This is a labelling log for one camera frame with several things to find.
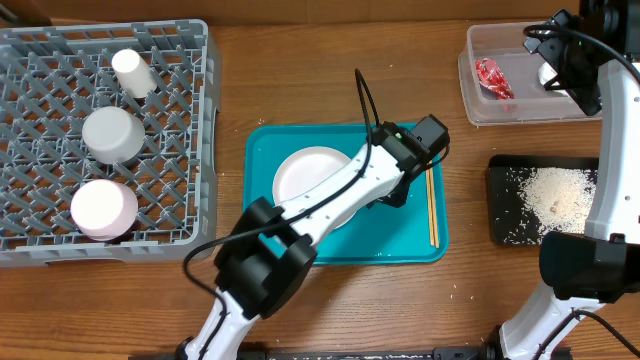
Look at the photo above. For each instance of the grey dishwasher rack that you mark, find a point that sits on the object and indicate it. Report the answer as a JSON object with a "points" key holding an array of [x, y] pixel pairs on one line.
{"points": [[51, 79]]}

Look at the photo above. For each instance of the large white plate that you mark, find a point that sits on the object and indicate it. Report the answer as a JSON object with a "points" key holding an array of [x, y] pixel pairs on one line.
{"points": [[311, 175]]}

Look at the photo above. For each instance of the black tray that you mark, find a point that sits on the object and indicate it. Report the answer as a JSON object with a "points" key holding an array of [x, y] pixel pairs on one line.
{"points": [[510, 223]]}

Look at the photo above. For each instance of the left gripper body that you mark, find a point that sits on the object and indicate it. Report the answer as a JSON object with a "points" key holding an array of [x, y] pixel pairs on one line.
{"points": [[396, 195]]}

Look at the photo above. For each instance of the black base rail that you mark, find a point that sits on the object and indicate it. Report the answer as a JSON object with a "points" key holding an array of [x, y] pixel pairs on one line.
{"points": [[350, 355]]}

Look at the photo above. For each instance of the grey bowl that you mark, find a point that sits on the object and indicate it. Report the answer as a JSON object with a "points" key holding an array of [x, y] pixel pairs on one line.
{"points": [[113, 135]]}

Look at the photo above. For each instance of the red snack wrapper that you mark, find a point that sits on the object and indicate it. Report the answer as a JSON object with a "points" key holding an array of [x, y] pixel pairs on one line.
{"points": [[492, 78]]}

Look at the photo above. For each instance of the clear plastic bin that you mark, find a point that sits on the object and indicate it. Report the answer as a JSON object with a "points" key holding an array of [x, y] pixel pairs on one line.
{"points": [[503, 43]]}

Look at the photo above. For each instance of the white tissue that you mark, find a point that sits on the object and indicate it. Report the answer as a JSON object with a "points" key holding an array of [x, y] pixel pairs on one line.
{"points": [[546, 73]]}

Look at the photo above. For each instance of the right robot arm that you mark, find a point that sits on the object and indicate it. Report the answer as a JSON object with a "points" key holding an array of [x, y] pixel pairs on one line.
{"points": [[583, 273]]}

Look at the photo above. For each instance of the wooden chopstick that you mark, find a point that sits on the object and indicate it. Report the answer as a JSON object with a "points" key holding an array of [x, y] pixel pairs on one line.
{"points": [[428, 220], [435, 212]]}

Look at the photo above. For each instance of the white cup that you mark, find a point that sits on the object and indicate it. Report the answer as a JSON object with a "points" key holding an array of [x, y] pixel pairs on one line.
{"points": [[133, 73]]}

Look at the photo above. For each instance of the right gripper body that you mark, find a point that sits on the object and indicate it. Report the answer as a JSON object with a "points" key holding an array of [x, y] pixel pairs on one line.
{"points": [[577, 65]]}

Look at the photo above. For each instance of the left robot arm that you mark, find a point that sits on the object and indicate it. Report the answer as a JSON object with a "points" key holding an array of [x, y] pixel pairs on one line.
{"points": [[271, 249]]}

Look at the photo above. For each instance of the pink bowl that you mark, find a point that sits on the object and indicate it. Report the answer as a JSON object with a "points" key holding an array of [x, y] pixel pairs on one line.
{"points": [[103, 209]]}

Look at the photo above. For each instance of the pile of rice grains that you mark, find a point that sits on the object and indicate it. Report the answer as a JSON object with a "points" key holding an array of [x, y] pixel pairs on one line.
{"points": [[561, 199]]}

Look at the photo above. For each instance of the teal serving tray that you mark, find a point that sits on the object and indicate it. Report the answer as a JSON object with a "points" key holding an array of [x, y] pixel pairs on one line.
{"points": [[376, 236]]}

